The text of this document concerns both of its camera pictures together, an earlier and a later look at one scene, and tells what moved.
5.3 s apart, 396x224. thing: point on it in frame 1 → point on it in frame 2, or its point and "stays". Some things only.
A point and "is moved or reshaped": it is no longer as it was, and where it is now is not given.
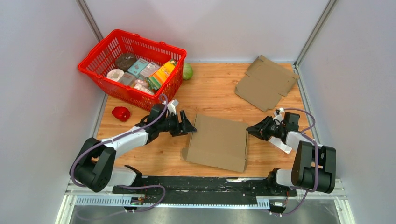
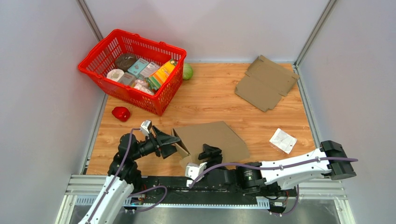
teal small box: x=137 y=67 stays
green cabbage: x=187 y=71 stays
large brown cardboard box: x=219 y=143 is moved or reshaped
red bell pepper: x=121 y=113 stays
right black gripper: x=260 y=129 → x=215 y=153
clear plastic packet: x=279 y=143 stays
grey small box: x=149 y=69 stays
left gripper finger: x=186 y=126 → x=164 y=138
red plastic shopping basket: x=135 y=70 stays
